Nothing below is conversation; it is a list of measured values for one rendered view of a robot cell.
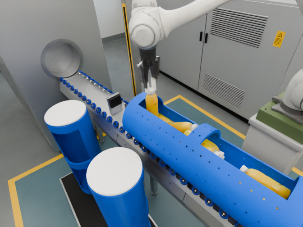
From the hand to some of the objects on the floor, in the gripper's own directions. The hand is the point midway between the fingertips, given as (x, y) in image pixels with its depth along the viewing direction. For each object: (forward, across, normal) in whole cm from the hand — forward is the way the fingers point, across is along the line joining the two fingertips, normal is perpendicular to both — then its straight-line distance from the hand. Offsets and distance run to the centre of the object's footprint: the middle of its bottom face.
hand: (150, 86), depth 100 cm
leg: (+133, -7, -14) cm, 133 cm away
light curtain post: (+132, -32, -58) cm, 148 cm away
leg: (+131, -6, -112) cm, 172 cm away
